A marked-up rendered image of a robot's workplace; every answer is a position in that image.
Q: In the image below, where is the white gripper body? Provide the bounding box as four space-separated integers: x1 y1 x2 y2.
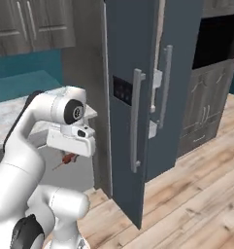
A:
46 127 97 159

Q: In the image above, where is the red-brown hot dog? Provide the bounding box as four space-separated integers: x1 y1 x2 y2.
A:
51 153 80 171

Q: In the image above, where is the white door shelf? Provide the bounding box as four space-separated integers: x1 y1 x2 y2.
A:
152 69 163 89
148 120 158 140

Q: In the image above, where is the dark blue freezer door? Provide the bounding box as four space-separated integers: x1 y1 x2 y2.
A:
103 0 167 231

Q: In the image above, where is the dark blue fridge door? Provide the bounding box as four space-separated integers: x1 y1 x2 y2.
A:
145 0 206 183

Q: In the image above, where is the grey wood fridge housing panel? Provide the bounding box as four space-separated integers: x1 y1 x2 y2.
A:
60 0 114 198

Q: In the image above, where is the dark wood tall cupboard unit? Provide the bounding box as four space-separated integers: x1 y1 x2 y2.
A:
176 0 234 159

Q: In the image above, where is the black built-in oven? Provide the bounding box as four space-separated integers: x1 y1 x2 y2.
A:
191 14 234 70

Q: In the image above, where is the grey freezer door handle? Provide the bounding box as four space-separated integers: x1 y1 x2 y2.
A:
129 68 147 174

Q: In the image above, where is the grey fridge door handle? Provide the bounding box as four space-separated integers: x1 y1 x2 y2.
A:
158 45 174 130

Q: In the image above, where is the grey wood wall cupboard door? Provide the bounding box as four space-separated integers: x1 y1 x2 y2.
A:
0 0 26 58
23 0 77 53

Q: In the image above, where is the grey cupboard handle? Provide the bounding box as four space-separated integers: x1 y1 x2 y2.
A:
16 0 28 42
25 0 38 41

